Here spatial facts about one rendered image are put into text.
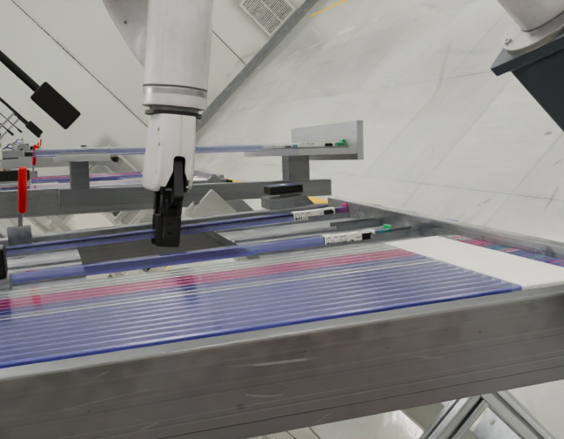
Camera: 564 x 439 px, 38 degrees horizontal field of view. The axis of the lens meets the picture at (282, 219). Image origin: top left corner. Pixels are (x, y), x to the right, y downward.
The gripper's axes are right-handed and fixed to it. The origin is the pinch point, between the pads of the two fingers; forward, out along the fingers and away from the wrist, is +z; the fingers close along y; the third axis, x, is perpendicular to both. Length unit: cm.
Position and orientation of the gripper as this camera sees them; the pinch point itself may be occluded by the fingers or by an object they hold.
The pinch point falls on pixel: (165, 230)
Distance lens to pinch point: 109.0
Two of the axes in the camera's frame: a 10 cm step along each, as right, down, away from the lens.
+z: -0.8, 10.0, 0.6
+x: 9.3, 0.5, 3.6
